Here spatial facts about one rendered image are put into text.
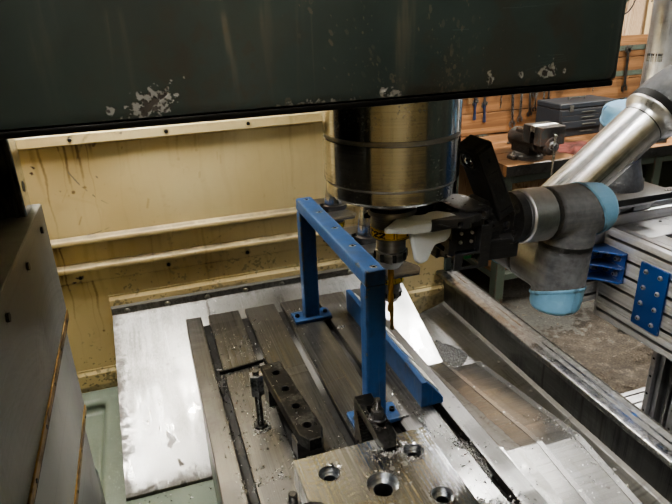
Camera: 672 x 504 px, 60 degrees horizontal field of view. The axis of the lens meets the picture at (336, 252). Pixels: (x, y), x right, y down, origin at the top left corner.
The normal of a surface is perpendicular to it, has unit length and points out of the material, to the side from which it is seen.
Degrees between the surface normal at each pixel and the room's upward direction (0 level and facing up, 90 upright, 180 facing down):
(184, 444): 24
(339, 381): 0
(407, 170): 90
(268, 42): 90
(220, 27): 90
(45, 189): 90
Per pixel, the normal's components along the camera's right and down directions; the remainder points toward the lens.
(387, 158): -0.16, 0.39
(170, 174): 0.32, 0.36
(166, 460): 0.10, -0.70
